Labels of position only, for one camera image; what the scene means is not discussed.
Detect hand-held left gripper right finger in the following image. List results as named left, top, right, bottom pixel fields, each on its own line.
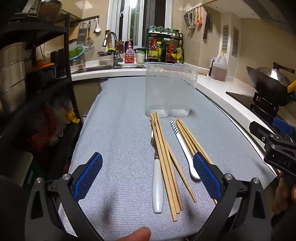
left=191, top=152, right=271, bottom=241

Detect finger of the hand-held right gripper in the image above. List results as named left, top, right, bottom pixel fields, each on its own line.
left=249, top=121, right=281, bottom=145
left=272, top=117, right=296, bottom=139

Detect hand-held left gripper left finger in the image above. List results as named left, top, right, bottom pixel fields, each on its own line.
left=24, top=152, right=103, bottom=241

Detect pile of wooden chopsticks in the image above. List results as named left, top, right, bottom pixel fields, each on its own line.
left=150, top=112, right=218, bottom=222

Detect clear plastic container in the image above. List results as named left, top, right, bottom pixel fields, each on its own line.
left=144, top=62, right=199, bottom=117

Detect person's right hand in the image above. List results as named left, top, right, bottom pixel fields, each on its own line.
left=272, top=171, right=296, bottom=215

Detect person's left hand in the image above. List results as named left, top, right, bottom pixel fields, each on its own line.
left=125, top=227, right=151, bottom=241

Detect black gas cooktop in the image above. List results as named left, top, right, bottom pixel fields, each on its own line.
left=226, top=91, right=296, bottom=131

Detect black wok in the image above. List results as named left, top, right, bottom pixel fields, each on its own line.
left=246, top=66, right=296, bottom=107

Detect grey table mat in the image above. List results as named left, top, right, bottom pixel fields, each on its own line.
left=58, top=76, right=278, bottom=237

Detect colourful plastic bags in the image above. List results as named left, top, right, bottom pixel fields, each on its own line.
left=27, top=96, right=78, bottom=150

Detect large cooking oil jug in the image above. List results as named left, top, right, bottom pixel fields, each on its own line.
left=209, top=51, right=228, bottom=82

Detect kitchen cabinet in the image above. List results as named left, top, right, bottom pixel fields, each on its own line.
left=72, top=78, right=109, bottom=117

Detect steel kitchen sink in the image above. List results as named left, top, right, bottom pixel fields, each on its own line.
left=72, top=64, right=145, bottom=75

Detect hanging cleaver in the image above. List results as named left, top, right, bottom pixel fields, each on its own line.
left=203, top=13, right=212, bottom=39

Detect metal basin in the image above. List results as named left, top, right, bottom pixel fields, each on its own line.
left=70, top=57, right=85, bottom=68

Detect black kettle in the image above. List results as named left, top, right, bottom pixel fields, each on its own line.
left=50, top=49, right=67, bottom=78

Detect orange bowl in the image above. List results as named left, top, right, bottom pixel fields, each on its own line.
left=34, top=60, right=57, bottom=71

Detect row of sauce bottles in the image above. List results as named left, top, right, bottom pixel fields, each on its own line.
left=148, top=39, right=183, bottom=63

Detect green colander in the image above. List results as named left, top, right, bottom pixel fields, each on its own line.
left=69, top=46, right=84, bottom=61

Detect large steel pot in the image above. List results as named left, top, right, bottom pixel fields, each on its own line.
left=0, top=42, right=28, bottom=116

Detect sink sponge caddy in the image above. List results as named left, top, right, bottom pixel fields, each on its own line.
left=97, top=47, right=116, bottom=57

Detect chrome kitchen faucet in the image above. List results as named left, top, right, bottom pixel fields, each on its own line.
left=103, top=32, right=124, bottom=68

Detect row of hanging kitchen tools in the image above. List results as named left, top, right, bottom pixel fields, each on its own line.
left=184, top=6, right=204, bottom=30

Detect white lidded jar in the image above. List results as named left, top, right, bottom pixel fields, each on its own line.
left=136, top=49, right=146, bottom=64

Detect red refill pouch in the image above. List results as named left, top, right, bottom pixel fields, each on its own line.
left=124, top=40, right=136, bottom=64

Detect black storage rack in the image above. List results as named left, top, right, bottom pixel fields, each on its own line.
left=0, top=13, right=100, bottom=181

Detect hanging mesh strainer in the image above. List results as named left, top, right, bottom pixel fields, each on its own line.
left=83, top=21, right=95, bottom=51

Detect row of spice jars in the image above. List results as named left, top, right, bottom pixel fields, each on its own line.
left=149, top=26, right=179, bottom=34

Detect black spice rack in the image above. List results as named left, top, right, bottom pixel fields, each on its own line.
left=146, top=32, right=184, bottom=64

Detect metal grater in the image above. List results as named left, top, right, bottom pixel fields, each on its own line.
left=76, top=22, right=87, bottom=45

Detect window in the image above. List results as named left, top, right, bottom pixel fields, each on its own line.
left=107, top=0, right=167, bottom=48

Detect white handled fork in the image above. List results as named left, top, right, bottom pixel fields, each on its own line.
left=151, top=131, right=164, bottom=213

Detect narrow wall vent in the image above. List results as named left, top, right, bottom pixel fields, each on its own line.
left=232, top=27, right=239, bottom=58

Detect wide wall vent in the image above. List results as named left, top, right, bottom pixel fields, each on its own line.
left=221, top=25, right=229, bottom=53

